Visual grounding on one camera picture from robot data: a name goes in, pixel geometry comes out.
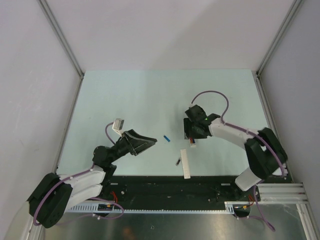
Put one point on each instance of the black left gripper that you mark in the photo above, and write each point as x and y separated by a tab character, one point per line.
139	149

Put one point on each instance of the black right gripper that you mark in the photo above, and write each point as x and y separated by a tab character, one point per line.
188	132

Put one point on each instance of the white battery cover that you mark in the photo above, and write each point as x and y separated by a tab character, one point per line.
185	164

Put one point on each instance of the white remote control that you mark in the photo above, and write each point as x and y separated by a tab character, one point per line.
192	142

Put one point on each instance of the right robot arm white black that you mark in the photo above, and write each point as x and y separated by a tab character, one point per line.
264	151

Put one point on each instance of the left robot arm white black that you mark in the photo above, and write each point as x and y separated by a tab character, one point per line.
55	193

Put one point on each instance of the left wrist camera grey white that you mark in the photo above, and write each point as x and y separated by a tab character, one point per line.
117	126

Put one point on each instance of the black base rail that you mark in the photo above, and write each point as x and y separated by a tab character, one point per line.
174	193

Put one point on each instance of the left aluminium frame post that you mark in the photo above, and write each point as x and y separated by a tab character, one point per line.
57	30

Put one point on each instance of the aluminium frame post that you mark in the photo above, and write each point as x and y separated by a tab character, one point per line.
57	30
280	34

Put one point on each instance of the right aluminium frame post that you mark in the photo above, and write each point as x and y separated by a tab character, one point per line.
280	34

